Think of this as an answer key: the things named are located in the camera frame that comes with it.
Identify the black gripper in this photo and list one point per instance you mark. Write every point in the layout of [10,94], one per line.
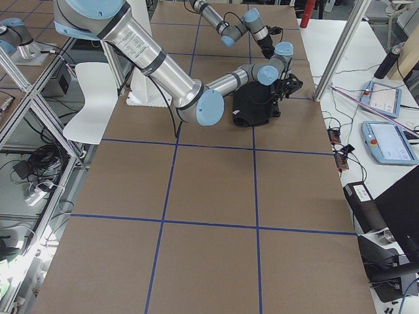
[266,44]
[275,98]

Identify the black graphic t-shirt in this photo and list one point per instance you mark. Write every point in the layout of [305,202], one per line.
[251,105]

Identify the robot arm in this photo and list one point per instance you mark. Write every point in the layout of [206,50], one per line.
[113,23]
[232,23]

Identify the red cylinder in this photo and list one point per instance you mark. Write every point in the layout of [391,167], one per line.
[308,10]

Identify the orange connector board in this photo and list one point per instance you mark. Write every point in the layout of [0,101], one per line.
[334,136]

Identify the far teach pendant tablet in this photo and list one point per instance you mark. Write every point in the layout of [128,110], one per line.
[382,98]

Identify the teach pendant tablet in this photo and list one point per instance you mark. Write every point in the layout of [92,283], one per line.
[388,144]
[382,98]

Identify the near teach pendant tablet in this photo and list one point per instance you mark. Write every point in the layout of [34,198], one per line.
[388,144]

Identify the black water bottle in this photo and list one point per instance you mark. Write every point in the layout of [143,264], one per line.
[388,62]

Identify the metal reacher grabber tool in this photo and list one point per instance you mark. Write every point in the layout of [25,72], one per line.
[374,111]

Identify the black monitor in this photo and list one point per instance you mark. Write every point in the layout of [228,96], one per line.
[398,206]

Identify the aluminium frame post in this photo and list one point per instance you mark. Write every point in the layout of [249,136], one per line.
[343,42]

